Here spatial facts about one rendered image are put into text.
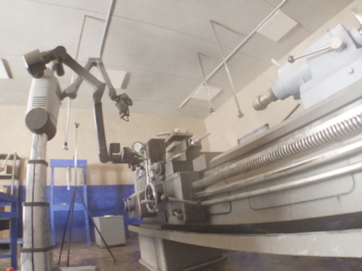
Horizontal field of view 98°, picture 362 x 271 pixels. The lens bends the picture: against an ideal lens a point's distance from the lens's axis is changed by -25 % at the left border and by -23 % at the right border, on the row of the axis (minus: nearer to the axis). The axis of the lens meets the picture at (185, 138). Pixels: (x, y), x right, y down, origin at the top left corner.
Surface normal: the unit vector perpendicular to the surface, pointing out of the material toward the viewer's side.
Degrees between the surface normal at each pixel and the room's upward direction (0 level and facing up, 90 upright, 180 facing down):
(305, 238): 90
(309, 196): 90
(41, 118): 90
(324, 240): 90
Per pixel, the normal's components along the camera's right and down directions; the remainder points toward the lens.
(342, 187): -0.88, -0.04
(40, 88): 0.31, -0.36
